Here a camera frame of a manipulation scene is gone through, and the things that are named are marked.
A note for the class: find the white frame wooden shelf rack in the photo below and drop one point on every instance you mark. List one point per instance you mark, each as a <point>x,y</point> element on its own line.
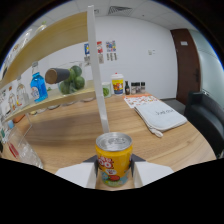
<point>56,36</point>

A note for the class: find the spice jar black lid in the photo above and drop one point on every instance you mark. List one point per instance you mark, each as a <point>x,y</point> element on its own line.
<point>143,87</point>
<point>138,88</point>
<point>133,89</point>

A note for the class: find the white folded towel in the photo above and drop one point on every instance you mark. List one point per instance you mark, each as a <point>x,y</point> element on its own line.
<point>161,116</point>

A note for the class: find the red wall poster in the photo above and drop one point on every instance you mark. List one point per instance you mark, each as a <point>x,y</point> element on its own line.
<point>100,47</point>

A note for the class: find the grey QR sheet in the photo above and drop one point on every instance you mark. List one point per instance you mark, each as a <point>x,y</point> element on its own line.
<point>87,59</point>
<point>101,58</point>

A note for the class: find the dark sauce bottle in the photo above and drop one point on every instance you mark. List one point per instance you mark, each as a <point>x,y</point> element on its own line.
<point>127,89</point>

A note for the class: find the glass jar with limes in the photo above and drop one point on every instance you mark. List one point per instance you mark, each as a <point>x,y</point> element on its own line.
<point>77,80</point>

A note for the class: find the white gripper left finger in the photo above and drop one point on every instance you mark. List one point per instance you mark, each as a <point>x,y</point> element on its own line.
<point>81,173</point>

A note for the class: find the colourful wall poster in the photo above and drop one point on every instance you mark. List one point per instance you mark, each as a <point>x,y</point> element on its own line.
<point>111,46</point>

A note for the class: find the blue wall poster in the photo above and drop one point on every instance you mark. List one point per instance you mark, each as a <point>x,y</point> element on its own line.
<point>86,49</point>

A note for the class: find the black cylinder cork end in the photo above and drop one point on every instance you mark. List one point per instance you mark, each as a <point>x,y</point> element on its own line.
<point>57,75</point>

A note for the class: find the ceiling air vent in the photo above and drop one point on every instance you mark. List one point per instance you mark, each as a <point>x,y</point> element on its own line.
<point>119,10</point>

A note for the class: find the brown door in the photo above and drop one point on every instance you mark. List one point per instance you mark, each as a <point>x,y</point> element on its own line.
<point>186,66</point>

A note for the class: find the orange patterned mat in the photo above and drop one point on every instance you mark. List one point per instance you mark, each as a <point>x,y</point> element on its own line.
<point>140,99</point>

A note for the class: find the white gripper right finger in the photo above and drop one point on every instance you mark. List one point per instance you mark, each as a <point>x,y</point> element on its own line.
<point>150,171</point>

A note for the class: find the white green cup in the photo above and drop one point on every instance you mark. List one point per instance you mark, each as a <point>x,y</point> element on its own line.
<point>106,90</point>

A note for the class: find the black armchair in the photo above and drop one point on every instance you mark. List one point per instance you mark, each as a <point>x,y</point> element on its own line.
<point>206,120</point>

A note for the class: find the blue liquid glass bottle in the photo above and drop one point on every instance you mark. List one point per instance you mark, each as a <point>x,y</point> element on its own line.
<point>39,88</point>

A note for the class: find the yellow juice can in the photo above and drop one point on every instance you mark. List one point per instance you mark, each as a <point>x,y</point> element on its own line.
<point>114,160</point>

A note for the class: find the white wall switch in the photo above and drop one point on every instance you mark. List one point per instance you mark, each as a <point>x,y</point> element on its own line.
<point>151,52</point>

